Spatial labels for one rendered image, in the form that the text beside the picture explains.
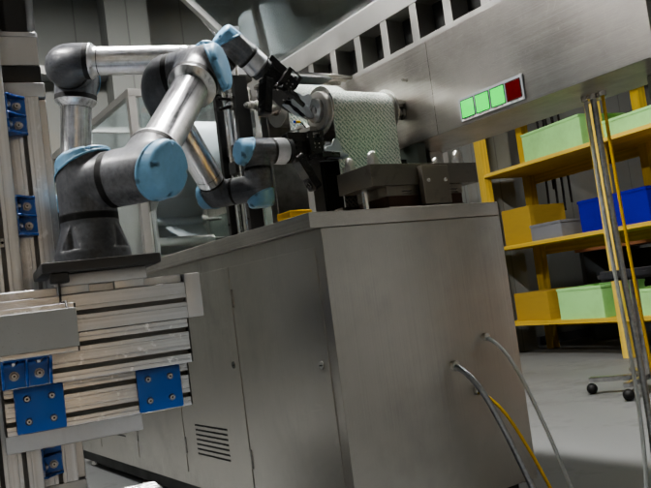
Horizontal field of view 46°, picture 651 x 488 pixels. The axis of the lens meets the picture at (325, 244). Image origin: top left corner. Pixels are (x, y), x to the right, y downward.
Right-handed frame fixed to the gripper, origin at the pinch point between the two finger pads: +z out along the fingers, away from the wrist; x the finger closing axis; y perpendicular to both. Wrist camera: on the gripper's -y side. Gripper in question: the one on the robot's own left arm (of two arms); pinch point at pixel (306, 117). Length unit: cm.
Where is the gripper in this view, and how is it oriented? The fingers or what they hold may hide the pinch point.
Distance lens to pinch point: 236.6
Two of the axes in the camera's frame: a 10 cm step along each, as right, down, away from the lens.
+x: -5.5, 1.3, 8.2
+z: 7.2, 5.8, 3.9
